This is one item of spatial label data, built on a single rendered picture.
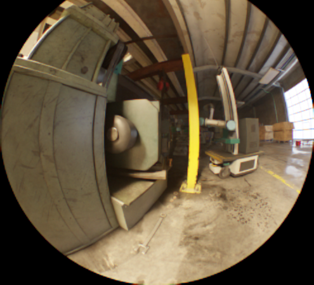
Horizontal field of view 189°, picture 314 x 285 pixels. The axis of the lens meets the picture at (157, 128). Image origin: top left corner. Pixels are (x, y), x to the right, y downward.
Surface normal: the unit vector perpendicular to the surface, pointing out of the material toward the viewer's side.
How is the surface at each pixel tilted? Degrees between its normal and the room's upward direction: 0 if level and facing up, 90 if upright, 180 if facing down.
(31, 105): 90
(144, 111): 90
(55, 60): 90
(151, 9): 180
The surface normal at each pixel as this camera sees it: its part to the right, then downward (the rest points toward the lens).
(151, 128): -0.09, -0.07
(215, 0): -0.14, 0.99
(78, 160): 0.91, -0.03
